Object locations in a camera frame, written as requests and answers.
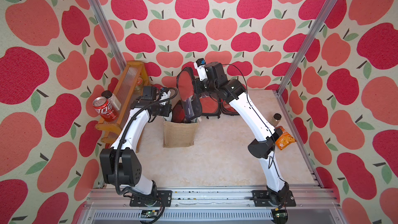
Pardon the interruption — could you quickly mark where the small round tin can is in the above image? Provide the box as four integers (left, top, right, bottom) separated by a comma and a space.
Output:
134, 76, 144, 91

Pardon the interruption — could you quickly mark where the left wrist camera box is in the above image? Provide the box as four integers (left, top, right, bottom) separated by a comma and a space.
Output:
141, 86, 157, 101

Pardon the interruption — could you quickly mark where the left aluminium frame post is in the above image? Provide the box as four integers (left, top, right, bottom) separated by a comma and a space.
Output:
88, 0, 126, 69

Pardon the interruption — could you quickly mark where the clear jar black lid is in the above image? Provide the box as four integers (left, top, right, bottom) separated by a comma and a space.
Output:
101, 90, 121, 112

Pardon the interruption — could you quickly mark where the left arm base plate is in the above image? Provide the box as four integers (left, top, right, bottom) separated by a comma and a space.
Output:
130, 190, 173, 207

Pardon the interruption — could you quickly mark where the orange snack packet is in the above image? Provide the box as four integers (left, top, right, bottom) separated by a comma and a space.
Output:
276, 126, 296, 150

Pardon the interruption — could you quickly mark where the black corrugated cable conduit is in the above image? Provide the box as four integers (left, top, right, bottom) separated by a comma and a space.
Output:
113, 86, 178, 224

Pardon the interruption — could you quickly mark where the burlap canvas tote bag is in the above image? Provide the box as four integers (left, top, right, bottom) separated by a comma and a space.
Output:
162, 96, 200, 149

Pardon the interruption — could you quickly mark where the front aluminium rail frame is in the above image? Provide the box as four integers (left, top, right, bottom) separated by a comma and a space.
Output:
76, 184, 347, 224

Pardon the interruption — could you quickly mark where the aluminium frame post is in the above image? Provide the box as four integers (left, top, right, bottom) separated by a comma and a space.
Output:
88, 0, 126, 69
276, 0, 338, 98

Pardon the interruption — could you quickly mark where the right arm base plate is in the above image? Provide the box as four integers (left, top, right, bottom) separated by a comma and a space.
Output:
250, 190, 296, 208

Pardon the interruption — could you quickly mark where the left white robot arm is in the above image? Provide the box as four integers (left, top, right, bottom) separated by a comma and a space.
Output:
99, 102, 172, 198

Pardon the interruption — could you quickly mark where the wooden shelf rack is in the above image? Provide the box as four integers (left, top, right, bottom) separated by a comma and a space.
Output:
95, 61, 149, 144

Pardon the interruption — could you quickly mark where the red soda can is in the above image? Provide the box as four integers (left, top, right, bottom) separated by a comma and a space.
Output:
92, 96, 119, 122

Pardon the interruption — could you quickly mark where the ping pong paddle case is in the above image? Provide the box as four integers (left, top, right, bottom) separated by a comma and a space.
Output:
172, 102, 186, 123
221, 100, 239, 116
177, 67, 202, 123
200, 95, 221, 119

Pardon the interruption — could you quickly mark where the right aluminium frame post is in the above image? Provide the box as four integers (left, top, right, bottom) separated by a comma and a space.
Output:
276, 0, 338, 98

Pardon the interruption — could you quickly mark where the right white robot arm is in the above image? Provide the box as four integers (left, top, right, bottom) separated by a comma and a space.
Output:
193, 79, 289, 206

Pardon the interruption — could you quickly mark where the brown spice jar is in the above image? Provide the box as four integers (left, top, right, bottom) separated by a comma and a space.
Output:
268, 113, 282, 127

